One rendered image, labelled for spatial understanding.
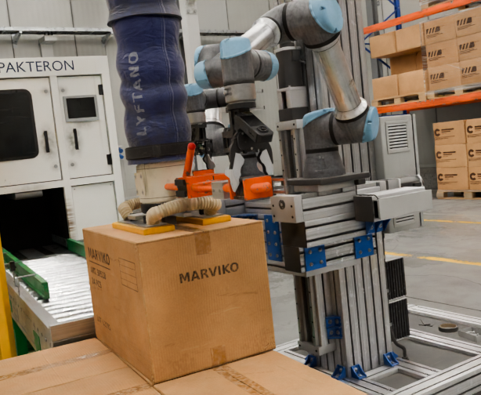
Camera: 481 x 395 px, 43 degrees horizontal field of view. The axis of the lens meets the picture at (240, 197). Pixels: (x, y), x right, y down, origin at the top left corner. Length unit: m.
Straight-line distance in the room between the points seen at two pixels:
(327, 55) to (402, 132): 0.75
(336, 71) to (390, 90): 9.03
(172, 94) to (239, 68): 0.51
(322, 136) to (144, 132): 0.61
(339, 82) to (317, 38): 0.18
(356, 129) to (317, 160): 0.17
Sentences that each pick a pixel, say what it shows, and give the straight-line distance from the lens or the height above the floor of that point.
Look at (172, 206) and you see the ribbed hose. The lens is 1.83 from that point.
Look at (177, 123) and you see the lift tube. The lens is 1.95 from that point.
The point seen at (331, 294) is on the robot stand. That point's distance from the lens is 2.50.
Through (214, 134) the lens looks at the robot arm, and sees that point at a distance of 2.57.
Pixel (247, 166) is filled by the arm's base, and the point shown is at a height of 1.09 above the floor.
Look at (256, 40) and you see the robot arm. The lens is 1.80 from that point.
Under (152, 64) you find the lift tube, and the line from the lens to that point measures 1.94.
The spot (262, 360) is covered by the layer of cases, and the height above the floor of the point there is 0.54.
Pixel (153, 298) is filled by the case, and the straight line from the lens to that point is 1.74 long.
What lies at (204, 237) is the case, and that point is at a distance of 1.78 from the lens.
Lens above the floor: 1.17
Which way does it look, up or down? 5 degrees down
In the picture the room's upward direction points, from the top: 6 degrees counter-clockwise
